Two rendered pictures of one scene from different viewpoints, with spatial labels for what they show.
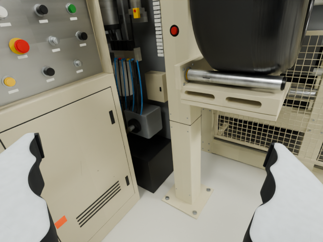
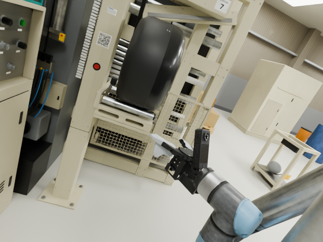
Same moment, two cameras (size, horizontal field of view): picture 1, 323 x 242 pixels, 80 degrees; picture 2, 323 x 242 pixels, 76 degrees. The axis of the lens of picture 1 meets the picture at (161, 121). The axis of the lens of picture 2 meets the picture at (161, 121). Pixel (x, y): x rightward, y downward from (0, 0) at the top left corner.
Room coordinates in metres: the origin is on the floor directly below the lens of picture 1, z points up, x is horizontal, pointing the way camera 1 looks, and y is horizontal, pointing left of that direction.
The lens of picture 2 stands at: (-0.30, 0.51, 1.32)
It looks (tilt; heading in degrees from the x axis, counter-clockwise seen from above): 19 degrees down; 311
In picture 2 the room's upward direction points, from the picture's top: 23 degrees clockwise
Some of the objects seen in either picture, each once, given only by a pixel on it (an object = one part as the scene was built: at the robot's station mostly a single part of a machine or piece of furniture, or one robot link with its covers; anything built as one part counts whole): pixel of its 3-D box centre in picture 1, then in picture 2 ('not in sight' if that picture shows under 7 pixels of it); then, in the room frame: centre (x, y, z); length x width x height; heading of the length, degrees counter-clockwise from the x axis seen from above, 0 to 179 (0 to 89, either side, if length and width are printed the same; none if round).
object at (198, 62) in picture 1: (200, 66); (105, 92); (0.90, -0.21, 0.90); 0.40 x 0.03 x 0.10; 141
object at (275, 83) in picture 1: (229, 78); (128, 107); (0.68, -0.26, 0.90); 0.35 x 0.05 x 0.05; 51
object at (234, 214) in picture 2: not in sight; (234, 209); (-0.19, 0.02, 1.04); 0.11 x 0.08 x 0.09; 177
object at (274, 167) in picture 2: not in sight; (281, 161); (0.29, -3.20, 0.40); 0.60 x 0.35 x 0.80; 151
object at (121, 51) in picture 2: not in sight; (115, 62); (1.22, -0.41, 1.05); 0.20 x 0.15 x 0.30; 51
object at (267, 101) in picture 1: (227, 94); (124, 116); (0.68, -0.26, 0.83); 0.36 x 0.09 x 0.06; 51
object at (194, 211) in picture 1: (188, 194); (63, 191); (0.93, -0.13, 0.01); 0.27 x 0.27 x 0.02; 51
